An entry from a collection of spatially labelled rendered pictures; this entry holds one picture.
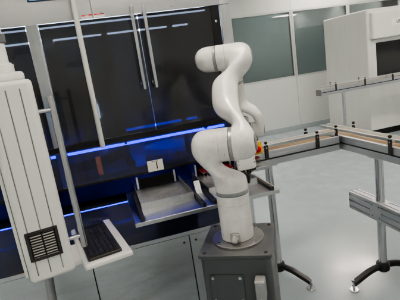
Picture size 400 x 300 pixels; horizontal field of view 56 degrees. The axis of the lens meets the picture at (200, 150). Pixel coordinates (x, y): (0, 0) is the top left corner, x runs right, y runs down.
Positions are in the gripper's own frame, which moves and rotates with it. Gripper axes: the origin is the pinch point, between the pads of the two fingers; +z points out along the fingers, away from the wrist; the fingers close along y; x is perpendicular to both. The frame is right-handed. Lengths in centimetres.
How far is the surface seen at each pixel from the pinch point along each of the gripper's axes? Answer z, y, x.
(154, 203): 2.9, 47.5, -1.4
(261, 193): 4.6, -1.7, 11.8
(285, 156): 2, -42, -39
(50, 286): 32, 101, -3
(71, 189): -18, 80, 25
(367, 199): 36, -85, -20
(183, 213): 5.7, 36.9, 12.4
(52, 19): -89, 78, -24
